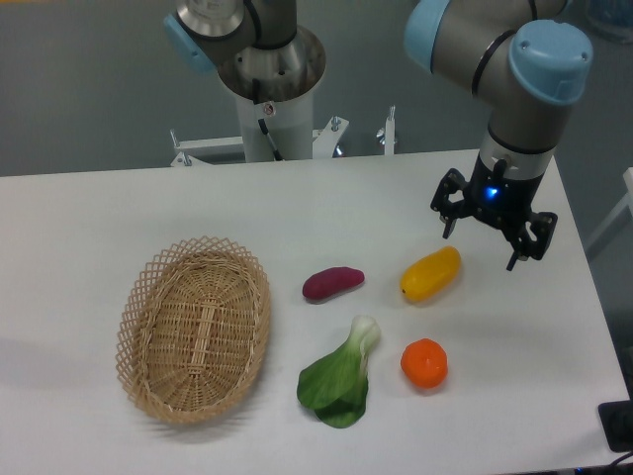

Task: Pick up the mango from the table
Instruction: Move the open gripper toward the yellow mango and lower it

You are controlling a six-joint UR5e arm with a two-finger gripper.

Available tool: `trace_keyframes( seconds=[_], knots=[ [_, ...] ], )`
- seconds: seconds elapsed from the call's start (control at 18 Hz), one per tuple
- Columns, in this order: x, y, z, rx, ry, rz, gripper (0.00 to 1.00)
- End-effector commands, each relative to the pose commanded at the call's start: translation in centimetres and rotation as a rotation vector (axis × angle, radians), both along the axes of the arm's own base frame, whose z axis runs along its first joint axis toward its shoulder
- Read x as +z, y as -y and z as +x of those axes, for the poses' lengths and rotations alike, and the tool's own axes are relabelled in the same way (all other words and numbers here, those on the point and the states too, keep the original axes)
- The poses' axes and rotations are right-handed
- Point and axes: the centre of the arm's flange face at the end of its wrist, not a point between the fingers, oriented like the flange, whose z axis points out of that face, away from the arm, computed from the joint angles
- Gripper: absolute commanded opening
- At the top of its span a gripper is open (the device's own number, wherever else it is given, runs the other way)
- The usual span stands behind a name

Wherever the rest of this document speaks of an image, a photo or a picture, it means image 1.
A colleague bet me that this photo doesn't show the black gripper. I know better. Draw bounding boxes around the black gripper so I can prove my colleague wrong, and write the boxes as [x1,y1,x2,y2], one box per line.
[429,155,560,272]

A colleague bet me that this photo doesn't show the yellow mango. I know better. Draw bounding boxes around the yellow mango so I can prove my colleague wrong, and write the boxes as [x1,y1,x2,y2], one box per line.
[400,246,462,303]

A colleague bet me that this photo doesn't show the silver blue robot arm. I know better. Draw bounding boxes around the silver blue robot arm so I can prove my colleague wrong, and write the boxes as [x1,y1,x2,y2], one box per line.
[163,1,593,261]

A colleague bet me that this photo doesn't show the orange tangerine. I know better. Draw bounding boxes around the orange tangerine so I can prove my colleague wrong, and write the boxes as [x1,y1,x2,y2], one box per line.
[401,338,448,389]

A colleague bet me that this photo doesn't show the purple sweet potato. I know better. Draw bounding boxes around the purple sweet potato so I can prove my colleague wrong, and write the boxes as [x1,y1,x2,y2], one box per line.
[302,266,365,302]

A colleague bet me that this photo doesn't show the black device at edge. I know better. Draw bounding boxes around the black device at edge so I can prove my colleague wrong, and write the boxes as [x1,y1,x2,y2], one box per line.
[597,400,632,453]

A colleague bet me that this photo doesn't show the green bok choy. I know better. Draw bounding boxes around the green bok choy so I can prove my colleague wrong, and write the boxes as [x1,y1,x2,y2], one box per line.
[296,316,381,428]

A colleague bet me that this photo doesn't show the oval wicker basket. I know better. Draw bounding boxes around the oval wicker basket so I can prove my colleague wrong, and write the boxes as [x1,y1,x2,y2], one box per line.
[116,237,271,424]

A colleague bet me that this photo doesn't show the white frame at right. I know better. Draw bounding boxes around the white frame at right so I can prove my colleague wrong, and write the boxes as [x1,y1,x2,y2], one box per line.
[585,167,632,260]

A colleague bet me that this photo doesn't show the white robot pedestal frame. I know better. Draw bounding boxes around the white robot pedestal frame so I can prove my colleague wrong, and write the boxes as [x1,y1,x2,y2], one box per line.
[169,91,400,167]

